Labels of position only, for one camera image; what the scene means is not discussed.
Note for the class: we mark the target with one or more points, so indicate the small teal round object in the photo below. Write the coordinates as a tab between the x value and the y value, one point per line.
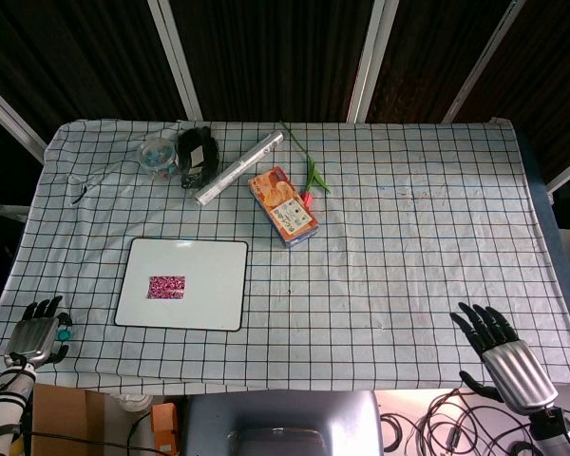
65	335

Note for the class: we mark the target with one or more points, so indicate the white board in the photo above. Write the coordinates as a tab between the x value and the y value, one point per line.
209	285

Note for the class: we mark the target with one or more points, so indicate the clear jar of clips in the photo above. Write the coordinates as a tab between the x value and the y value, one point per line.
157	154

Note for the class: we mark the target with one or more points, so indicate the dark curtain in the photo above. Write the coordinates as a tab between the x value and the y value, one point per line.
275	47

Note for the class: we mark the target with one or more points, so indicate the black bag of clips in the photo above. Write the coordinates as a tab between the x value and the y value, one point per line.
190	176

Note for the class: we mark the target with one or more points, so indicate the small orange box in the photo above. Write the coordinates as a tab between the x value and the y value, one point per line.
164	423

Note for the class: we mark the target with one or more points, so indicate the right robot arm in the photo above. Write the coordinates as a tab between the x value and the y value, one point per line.
560	437

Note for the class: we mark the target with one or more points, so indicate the grey robot torso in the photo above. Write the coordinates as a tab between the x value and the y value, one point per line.
275	413

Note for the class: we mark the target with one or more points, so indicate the red patterned rectangular packet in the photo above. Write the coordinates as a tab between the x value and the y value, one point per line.
166	287

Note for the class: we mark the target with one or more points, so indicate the artificial red tulip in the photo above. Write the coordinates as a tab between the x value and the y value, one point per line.
313	178

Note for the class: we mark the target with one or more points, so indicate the white frame post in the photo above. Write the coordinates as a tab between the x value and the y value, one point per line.
9	119
176	57
366	57
567	171
484	62

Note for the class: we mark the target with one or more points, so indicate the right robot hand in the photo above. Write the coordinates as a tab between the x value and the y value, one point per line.
518	370

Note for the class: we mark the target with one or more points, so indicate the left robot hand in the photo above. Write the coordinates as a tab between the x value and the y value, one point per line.
33	339

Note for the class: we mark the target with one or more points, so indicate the orange and blue carton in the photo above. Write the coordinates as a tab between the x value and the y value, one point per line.
285	209

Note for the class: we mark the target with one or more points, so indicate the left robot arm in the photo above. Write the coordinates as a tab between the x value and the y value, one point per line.
0	413

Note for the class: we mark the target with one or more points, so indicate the brown cardboard box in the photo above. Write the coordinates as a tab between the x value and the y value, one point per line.
66	413

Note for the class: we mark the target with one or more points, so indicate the black grid white tablecloth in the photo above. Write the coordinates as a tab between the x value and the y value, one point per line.
385	261

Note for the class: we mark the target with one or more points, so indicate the silver foil roll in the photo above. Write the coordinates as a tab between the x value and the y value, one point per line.
237	171

